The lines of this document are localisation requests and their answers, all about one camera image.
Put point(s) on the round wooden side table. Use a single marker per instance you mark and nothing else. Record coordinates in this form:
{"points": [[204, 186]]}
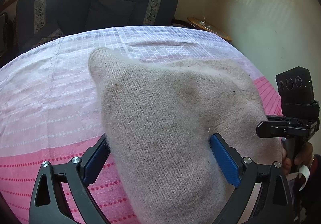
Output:
{"points": [[209, 28]]}

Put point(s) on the pink checkered bed sheet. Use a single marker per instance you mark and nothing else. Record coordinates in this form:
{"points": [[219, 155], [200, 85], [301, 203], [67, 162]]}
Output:
{"points": [[49, 110]]}

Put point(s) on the dark sofa with patterned stripes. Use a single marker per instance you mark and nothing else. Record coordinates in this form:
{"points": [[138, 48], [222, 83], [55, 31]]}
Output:
{"points": [[38, 21]]}

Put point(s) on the dark armchair with patterned stripe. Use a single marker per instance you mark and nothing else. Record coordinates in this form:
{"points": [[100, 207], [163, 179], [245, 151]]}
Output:
{"points": [[8, 35]]}

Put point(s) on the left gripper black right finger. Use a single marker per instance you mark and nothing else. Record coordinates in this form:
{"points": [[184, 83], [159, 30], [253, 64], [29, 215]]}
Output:
{"points": [[273, 203]]}

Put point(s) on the dark square throw cushion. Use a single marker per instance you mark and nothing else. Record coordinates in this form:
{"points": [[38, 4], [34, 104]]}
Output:
{"points": [[109, 13]]}

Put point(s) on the person's right hand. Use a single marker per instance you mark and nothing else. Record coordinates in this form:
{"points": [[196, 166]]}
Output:
{"points": [[304, 157]]}

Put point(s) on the beige knit sweater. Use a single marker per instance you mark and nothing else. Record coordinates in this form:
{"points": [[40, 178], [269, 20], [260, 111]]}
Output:
{"points": [[158, 120]]}

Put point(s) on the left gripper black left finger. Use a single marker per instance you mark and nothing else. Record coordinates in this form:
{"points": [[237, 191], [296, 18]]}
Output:
{"points": [[48, 202]]}

